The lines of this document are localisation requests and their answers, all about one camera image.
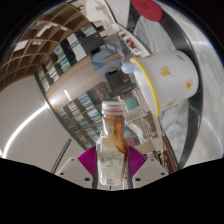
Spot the pale blue spoon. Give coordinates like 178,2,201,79
120,61,138,76

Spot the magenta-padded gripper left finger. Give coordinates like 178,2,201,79
54,146,99,190

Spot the wooden cubby shelf unit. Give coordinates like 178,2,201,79
0,2,88,95

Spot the flat round red coaster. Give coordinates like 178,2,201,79
129,0,164,23

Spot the straight ceiling light strip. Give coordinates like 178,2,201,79
1,104,48,158

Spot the gold wall plaque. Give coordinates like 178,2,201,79
63,88,74,103

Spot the white city block model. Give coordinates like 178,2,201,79
84,0,154,58

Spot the narrow book-filled shelf unit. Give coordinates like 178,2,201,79
34,23,101,94

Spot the white cup with yellow rim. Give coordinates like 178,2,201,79
129,49,200,118

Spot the grey-blue model block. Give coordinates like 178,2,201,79
90,36,126,74

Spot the clear plastic bottle white cap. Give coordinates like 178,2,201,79
95,100,130,188

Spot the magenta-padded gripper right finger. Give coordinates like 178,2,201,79
125,146,169,190

